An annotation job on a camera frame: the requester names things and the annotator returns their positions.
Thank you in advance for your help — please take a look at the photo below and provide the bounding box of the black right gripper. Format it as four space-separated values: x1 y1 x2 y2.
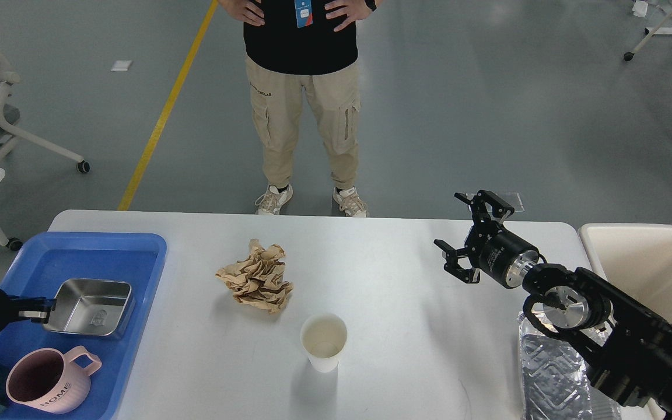
434 190 541 289

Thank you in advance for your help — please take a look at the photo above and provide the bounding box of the square stainless steel tray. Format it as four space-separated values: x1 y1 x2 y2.
43 278 134 340

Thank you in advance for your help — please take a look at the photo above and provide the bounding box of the pink ceramic mug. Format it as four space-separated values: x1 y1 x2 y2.
5 345 103 414

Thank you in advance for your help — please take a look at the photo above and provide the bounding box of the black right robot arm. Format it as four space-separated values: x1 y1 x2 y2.
434 190 672 419

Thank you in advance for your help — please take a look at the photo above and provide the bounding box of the person's left hand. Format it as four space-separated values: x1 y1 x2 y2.
325 1 383 32

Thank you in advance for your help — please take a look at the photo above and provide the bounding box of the person's right hand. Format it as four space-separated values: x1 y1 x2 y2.
218 0 265 27

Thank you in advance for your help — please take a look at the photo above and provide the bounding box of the blue plastic tray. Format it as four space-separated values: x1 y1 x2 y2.
0 232 166 419

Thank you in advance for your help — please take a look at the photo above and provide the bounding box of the aluminium foil tray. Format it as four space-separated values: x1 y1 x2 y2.
517 313 623 419

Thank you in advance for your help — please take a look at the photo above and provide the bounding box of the white paper cup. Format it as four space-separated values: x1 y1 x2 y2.
300 313 348 374

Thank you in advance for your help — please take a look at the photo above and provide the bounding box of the beige plastic bin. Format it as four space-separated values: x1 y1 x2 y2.
579 223 672 323

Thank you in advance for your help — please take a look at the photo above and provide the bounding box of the crumpled brown paper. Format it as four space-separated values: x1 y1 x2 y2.
214 239 294 314

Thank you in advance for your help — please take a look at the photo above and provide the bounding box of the person in black shirt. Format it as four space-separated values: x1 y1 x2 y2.
242 1 368 218

